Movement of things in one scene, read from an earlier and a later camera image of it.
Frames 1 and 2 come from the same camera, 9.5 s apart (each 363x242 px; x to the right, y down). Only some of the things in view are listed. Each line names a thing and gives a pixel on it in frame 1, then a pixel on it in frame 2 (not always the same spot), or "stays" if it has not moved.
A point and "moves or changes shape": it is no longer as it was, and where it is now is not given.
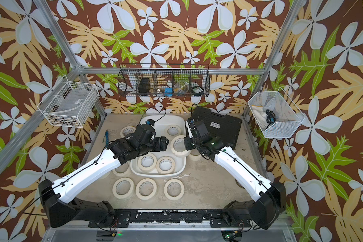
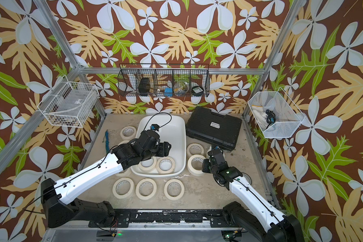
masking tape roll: x=127 y=130 stays
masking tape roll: x=123 y=170 stays
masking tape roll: x=194 y=155 stays
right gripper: x=188 y=139 to x=204 y=167
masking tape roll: x=178 y=148 to x=191 y=170
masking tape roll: x=165 y=165 stays
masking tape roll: x=173 y=130 moves or changes shape
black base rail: x=122 y=218 stays
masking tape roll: x=123 y=188 stays
